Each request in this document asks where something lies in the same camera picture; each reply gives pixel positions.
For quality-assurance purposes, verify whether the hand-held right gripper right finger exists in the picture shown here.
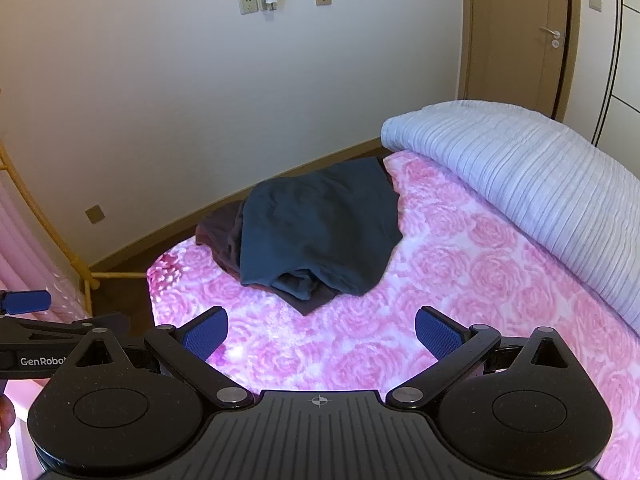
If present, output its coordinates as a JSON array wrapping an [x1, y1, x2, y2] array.
[[385, 306, 581, 411]]

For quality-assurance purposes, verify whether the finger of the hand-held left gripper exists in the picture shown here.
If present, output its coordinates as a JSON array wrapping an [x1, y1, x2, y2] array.
[[0, 289, 52, 317]]

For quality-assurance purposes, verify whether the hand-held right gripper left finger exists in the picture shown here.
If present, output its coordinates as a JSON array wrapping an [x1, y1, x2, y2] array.
[[60, 306, 256, 411]]

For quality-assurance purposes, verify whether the dark long-sleeved shirt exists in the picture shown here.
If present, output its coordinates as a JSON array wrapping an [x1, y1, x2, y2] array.
[[239, 156, 405, 301]]

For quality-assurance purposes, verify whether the pink ribbed cloth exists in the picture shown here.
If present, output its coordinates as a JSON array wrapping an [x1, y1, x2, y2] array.
[[0, 175, 96, 323]]

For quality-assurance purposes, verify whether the pink floral blanket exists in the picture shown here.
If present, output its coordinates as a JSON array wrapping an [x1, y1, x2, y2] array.
[[146, 152, 640, 480]]

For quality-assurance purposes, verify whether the maroon garment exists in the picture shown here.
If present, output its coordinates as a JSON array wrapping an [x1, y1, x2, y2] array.
[[195, 157, 401, 317]]

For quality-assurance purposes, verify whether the white ribbed quilt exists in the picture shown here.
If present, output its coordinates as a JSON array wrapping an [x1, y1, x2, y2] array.
[[381, 101, 640, 333]]

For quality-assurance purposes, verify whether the wooden door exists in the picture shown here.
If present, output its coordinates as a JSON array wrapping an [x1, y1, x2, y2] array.
[[462, 0, 581, 121]]

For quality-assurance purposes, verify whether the white wardrobe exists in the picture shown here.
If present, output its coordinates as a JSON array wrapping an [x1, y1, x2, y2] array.
[[592, 0, 640, 151]]

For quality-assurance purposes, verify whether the yellow rail frame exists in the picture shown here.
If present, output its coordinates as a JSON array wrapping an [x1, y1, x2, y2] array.
[[0, 140, 151, 306]]

